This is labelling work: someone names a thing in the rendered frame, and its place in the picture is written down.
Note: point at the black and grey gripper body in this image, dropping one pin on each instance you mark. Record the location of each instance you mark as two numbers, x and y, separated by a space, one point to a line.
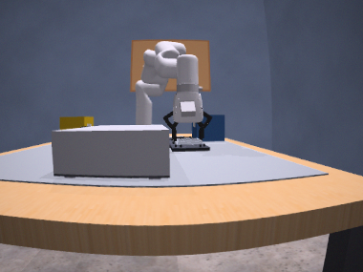
186 96

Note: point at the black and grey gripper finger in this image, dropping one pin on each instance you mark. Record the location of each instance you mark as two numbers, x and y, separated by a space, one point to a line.
173 127
202 126

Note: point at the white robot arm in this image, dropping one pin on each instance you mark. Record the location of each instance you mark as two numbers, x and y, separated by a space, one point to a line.
171 62

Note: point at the grey flat mat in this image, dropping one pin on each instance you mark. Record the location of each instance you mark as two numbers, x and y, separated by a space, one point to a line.
187 169

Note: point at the yellow open-top bin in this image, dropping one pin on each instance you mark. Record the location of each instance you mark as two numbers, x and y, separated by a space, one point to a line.
73 122

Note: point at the blue open-top bin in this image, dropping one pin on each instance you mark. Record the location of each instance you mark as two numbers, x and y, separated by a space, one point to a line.
214 131

